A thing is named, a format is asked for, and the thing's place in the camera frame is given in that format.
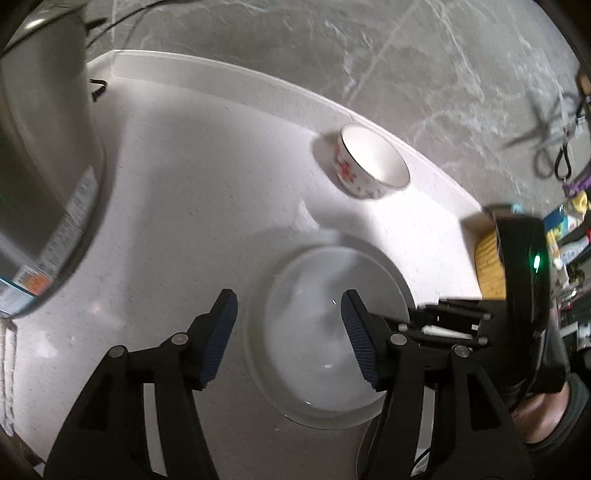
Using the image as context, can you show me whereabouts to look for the black handled scissors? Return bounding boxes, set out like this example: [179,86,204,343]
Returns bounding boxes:
[503,90,583,181]

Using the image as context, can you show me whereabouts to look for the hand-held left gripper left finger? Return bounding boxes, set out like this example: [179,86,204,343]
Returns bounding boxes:
[44,288,239,480]

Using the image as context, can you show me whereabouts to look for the purple plastic item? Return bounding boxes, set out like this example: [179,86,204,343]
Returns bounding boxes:
[562,172,591,195]

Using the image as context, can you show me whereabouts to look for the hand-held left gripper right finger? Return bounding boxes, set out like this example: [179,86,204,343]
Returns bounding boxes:
[340,289,536,480]

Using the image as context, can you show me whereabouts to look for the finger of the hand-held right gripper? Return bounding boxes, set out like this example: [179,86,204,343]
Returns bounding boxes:
[409,298,509,329]
[396,323,490,348]

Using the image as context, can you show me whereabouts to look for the blue printed packet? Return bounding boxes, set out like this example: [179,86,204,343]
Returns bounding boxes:
[544,210,583,241]

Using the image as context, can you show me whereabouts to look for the person's right hand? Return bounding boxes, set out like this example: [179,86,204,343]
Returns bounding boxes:
[510,382,576,446]

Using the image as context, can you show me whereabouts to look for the white cloth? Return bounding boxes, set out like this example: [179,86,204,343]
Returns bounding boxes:
[0,320,19,428]

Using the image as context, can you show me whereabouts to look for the stainless steel cooking pot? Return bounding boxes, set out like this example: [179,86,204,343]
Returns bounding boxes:
[0,0,108,319]

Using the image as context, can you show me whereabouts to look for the black power cable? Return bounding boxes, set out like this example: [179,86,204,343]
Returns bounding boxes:
[83,0,176,103]

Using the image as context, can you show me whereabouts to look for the person's right forearm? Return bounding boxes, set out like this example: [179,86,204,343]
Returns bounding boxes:
[524,374,591,480]

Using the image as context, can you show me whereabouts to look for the pink floral bowl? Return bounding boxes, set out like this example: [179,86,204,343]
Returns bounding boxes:
[330,124,411,200]

